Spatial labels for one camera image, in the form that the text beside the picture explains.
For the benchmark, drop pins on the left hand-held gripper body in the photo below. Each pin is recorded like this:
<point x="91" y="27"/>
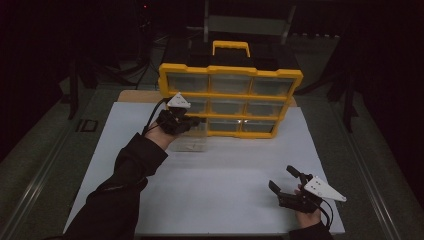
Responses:
<point x="173" y="121"/>

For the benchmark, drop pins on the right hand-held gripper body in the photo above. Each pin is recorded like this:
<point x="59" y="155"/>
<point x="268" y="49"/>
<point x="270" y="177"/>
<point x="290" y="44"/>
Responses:
<point x="321" y="190"/>

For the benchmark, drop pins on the clear plastic drawer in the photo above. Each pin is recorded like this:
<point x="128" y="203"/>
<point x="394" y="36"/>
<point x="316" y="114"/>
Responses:
<point x="193" y="141"/>

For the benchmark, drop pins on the yellow black drawer organizer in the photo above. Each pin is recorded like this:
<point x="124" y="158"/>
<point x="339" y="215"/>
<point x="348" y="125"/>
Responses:
<point x="230" y="69"/>

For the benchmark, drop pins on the person's left hand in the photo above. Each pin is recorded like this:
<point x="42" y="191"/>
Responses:
<point x="160" y="138"/>

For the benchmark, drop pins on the person's right hand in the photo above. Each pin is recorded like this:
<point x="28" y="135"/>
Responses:
<point x="308" y="219"/>

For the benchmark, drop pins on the white table cover board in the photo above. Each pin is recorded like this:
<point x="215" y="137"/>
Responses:
<point x="233" y="166"/>

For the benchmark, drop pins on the group of clear organizer drawers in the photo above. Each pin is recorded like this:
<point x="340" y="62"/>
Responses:
<point x="230" y="85"/>

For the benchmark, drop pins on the dark metal stand leg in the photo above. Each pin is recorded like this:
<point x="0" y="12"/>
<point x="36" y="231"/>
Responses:
<point x="348" y="106"/>
<point x="73" y="90"/>

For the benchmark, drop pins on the dark tripod stand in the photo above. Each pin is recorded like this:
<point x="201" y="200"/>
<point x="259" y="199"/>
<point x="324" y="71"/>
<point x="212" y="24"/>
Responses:
<point x="145" y="36"/>

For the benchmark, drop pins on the grey metal frame stand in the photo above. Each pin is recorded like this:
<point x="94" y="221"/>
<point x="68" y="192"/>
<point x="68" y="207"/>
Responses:
<point x="248" y="25"/>

